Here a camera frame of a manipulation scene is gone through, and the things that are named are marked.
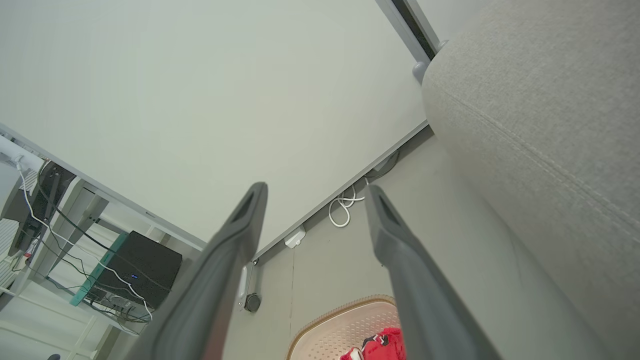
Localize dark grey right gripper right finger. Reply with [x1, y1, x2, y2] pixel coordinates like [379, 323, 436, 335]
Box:
[364, 184, 502, 360]

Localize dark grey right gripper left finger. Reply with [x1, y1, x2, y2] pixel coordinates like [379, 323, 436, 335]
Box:
[125, 182, 269, 360]

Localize red garment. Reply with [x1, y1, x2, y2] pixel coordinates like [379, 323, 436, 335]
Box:
[340, 327, 407, 360]

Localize grey fabric sofa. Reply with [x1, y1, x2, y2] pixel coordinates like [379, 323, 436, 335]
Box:
[421, 0, 640, 360]

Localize white wheeled panel leg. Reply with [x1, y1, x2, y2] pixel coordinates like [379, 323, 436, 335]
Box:
[236, 260, 257, 312]

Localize black computer box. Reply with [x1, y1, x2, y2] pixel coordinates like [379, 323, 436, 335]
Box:
[87, 230, 183, 311]

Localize beige perforated laundry basket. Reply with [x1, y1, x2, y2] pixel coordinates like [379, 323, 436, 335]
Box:
[286, 295, 407, 360]

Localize teal flat box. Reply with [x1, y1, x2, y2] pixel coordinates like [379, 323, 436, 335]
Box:
[70, 232, 130, 307]

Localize white coiled cable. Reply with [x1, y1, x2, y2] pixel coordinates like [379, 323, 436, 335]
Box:
[328, 177, 370, 228]

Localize black floor cable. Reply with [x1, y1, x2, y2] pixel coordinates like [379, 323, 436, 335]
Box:
[366, 149, 402, 183]

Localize white metal desk frame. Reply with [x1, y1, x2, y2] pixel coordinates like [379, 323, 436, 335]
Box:
[0, 122, 208, 360]

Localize white desk cable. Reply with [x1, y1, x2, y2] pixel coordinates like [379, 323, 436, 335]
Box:
[15, 155, 153, 322]

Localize grey partition post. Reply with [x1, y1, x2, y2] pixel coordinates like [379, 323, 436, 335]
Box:
[375, 0, 448, 83]

